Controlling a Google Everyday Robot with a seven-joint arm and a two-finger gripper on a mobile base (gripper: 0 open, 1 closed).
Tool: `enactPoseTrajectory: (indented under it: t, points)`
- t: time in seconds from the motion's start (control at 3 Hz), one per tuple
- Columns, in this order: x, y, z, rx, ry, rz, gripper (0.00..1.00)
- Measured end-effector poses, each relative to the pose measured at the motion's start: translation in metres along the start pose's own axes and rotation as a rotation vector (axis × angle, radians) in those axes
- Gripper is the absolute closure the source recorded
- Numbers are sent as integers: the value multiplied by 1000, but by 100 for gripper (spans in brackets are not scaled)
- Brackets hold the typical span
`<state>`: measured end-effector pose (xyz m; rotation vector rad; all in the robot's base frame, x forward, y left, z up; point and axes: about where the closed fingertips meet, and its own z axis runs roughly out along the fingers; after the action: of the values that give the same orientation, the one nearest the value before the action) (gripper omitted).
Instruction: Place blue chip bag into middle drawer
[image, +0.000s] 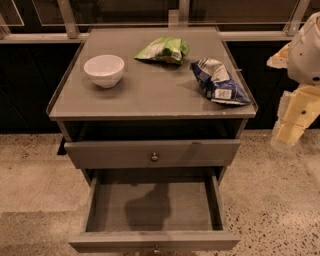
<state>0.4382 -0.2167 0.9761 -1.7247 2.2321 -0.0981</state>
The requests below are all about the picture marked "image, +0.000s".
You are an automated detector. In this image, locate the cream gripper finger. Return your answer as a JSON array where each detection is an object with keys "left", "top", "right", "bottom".
[
  {"left": 272, "top": 122, "right": 304, "bottom": 146},
  {"left": 267, "top": 44, "right": 290, "bottom": 69}
]

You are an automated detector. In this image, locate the blue chip bag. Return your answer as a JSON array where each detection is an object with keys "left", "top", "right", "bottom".
[{"left": 191, "top": 58, "right": 251, "bottom": 106}]

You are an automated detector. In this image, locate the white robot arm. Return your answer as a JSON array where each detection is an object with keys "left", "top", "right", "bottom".
[{"left": 267, "top": 12, "right": 320, "bottom": 148}]

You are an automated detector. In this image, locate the grey top drawer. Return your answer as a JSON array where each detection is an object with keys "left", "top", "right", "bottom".
[{"left": 65, "top": 139, "right": 240, "bottom": 169}]

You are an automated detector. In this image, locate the green chip bag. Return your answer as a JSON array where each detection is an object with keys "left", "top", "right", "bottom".
[{"left": 135, "top": 37, "right": 190, "bottom": 65}]

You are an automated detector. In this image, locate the brass top drawer knob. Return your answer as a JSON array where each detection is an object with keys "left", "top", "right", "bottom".
[{"left": 151, "top": 152, "right": 159, "bottom": 162}]

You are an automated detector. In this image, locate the brass drawer knob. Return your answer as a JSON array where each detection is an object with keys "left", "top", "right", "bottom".
[
  {"left": 151, "top": 152, "right": 159, "bottom": 162},
  {"left": 153, "top": 245, "right": 161, "bottom": 255}
]

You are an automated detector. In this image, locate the grey wooden drawer cabinet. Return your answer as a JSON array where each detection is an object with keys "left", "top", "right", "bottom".
[{"left": 47, "top": 29, "right": 257, "bottom": 179}]

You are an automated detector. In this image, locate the grey open middle drawer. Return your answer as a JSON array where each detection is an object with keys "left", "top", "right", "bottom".
[{"left": 69, "top": 168, "right": 240, "bottom": 255}]

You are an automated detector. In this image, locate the brass middle drawer knob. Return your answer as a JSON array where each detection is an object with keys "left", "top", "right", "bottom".
[{"left": 153, "top": 245, "right": 161, "bottom": 255}]

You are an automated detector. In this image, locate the white ceramic bowl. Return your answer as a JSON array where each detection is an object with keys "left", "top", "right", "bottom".
[{"left": 84, "top": 55, "right": 125, "bottom": 88}]

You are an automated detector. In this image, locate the metal railing frame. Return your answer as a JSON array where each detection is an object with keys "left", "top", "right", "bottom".
[{"left": 0, "top": 0, "right": 320, "bottom": 44}]

